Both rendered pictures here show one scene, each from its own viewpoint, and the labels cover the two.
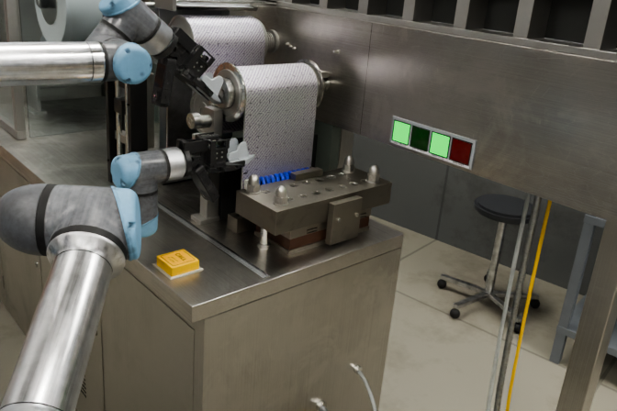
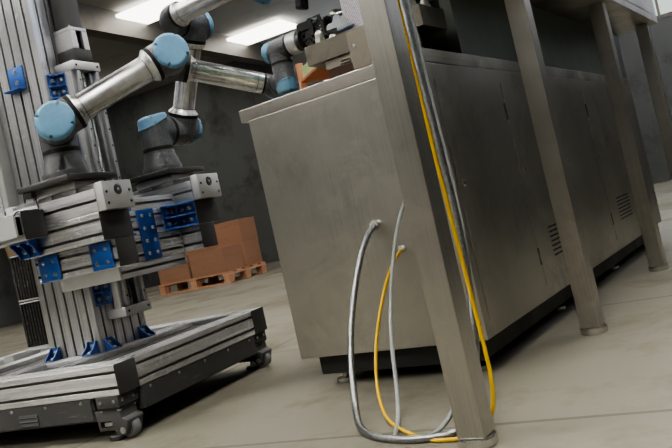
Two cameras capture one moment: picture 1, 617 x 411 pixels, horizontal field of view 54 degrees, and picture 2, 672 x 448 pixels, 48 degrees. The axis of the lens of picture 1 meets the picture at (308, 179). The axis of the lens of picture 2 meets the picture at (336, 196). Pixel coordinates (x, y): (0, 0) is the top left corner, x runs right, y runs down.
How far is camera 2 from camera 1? 2.50 m
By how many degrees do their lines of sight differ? 78
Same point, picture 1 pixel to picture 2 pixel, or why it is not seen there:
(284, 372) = (324, 178)
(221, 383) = (272, 174)
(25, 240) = not seen: hidden behind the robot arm
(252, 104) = not seen: outside the picture
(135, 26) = not seen: outside the picture
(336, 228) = (355, 54)
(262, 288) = (282, 100)
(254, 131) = (349, 5)
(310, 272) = (321, 87)
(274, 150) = not seen: hidden behind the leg
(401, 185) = not seen: outside the picture
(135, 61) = not seen: outside the picture
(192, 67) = not seen: outside the picture
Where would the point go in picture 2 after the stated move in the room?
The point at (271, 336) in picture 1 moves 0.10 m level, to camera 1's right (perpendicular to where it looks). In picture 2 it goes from (302, 142) to (308, 136)
